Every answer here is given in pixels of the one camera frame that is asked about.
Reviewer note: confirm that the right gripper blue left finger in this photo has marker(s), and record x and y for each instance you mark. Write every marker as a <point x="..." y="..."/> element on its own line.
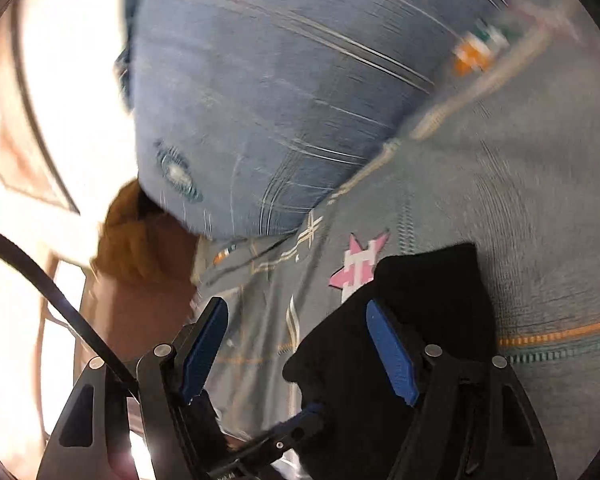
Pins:
<point x="199" y="349"/>

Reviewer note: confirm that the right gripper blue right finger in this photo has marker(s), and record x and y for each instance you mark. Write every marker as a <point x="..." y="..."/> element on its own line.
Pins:
<point x="401" y="353"/>

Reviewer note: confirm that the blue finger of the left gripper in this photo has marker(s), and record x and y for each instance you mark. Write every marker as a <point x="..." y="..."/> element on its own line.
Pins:
<point x="276" y="441"/>

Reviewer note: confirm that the black pants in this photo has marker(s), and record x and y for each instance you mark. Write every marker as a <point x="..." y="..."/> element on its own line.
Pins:
<point x="431" y="298"/>

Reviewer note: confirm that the brown wooden headboard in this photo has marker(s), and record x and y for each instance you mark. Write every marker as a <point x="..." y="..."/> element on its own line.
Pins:
<point x="132" y="318"/>

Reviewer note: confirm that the brown cloth on headboard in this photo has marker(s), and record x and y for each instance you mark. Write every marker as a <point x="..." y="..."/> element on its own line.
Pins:
<point x="141" y="243"/>

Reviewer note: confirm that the grey patterned bed sheet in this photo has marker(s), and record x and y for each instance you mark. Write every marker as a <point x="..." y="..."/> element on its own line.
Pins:
<point x="508" y="160"/>

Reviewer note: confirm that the blue plaid pillow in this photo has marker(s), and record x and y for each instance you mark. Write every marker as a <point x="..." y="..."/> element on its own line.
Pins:
<point x="248" y="113"/>

